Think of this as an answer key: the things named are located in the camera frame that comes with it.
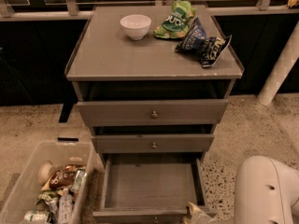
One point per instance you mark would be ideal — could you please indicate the grey bottom drawer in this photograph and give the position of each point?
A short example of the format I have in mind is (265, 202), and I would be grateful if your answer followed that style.
(151, 188)

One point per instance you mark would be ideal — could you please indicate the grey drawer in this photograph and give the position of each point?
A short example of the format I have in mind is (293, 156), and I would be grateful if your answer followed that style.
(150, 143)
(155, 112)
(151, 188)

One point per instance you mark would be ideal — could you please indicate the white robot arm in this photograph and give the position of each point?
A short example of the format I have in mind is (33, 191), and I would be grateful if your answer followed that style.
(266, 192)

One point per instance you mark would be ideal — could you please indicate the grey middle drawer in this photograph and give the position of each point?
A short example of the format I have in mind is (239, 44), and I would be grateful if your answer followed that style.
(150, 143)

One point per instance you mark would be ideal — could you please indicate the grey drawer cabinet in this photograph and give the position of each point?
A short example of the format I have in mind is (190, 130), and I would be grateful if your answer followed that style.
(109, 66)

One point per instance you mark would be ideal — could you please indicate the grey top drawer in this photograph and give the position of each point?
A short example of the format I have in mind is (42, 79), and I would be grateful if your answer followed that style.
(155, 112)

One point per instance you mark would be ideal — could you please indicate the green soda can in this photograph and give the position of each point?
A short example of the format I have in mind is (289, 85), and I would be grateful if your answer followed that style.
(79, 177)

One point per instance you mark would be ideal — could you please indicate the clear plastic water bottle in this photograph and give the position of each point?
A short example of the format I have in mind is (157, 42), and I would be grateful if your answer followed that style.
(65, 207)

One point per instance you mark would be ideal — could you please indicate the brown snack bag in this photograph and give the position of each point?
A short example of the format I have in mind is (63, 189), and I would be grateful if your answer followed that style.
(64, 177)

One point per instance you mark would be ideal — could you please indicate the clear plastic storage bin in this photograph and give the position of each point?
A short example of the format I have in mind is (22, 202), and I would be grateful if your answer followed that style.
(23, 196)

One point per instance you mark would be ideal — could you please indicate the green snack packet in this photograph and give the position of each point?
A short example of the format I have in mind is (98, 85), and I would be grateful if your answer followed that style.
(47, 197)

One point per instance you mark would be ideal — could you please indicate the silver can in bin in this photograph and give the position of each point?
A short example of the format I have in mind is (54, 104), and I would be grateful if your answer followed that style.
(42, 216)

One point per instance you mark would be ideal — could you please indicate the black chip bag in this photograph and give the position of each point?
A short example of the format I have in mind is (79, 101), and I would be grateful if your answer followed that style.
(212, 49)

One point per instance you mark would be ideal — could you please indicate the blue chip bag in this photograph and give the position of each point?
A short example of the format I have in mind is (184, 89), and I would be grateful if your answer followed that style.
(194, 39)

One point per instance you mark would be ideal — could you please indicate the white diagonal pillar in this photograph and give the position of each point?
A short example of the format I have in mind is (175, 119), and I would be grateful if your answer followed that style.
(281, 69)

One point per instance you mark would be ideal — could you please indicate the green chip bag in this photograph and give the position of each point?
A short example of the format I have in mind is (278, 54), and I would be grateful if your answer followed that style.
(176, 25)

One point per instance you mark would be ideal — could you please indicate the white ceramic bowl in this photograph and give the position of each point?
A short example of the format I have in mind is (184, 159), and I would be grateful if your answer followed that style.
(136, 26)

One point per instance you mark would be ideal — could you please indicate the yellow object on ledge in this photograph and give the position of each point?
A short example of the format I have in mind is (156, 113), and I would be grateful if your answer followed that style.
(292, 3)

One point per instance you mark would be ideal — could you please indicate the metal window railing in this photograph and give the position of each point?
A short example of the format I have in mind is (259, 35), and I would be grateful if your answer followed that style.
(78, 3)

